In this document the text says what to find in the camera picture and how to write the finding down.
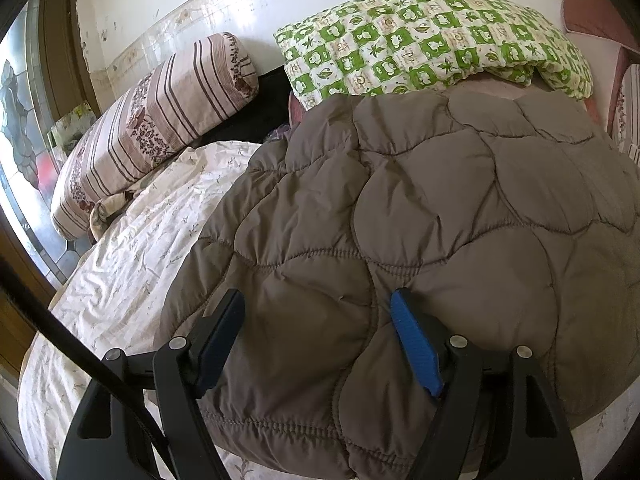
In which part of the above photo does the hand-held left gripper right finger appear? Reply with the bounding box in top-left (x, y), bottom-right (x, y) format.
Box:
top-left (390, 287), bottom-right (583, 480)

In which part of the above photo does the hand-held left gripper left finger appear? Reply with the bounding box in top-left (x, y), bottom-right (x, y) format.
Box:
top-left (55, 287), bottom-right (247, 480)

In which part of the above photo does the brown quilted blanket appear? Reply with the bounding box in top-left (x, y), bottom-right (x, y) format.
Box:
top-left (157, 87), bottom-right (640, 480)

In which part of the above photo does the white floral bed sheet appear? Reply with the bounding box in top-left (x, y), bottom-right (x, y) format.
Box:
top-left (17, 140), bottom-right (640, 480)

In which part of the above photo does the striped floral bolster pillow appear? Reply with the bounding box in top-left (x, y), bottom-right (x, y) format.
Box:
top-left (50, 32), bottom-right (260, 241)
top-left (611, 64), bottom-right (640, 163)

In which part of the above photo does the green printed packet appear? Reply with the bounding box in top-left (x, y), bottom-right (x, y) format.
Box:
top-left (49, 101), bottom-right (98, 150)

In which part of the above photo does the stained glass window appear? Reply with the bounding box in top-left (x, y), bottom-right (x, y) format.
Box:
top-left (0, 0), bottom-right (81, 281)

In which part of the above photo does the green white checkered pillow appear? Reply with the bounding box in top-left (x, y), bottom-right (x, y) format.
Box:
top-left (273, 0), bottom-right (595, 111)

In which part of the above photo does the black cable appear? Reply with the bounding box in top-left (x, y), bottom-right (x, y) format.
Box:
top-left (0, 255), bottom-right (171, 466)

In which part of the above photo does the wooden door frame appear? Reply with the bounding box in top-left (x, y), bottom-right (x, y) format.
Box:
top-left (37, 0), bottom-right (103, 121)

